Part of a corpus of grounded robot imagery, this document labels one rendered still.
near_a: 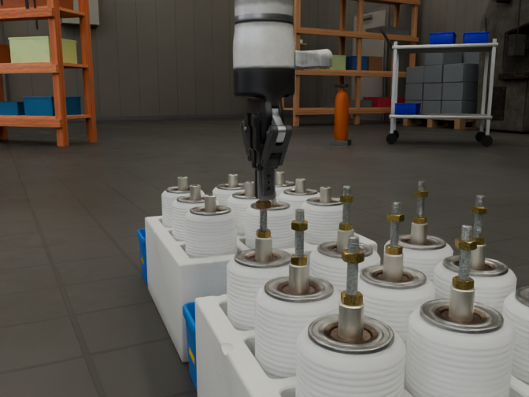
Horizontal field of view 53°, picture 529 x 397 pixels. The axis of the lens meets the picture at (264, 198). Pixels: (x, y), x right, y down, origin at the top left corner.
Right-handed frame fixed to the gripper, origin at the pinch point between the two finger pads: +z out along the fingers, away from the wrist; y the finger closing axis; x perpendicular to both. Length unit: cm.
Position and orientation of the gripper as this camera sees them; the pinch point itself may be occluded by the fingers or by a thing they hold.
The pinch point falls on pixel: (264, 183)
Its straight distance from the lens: 67.1
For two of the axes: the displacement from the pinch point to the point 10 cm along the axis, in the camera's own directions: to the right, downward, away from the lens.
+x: 9.4, -0.7, 3.2
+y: 3.3, 1.8, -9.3
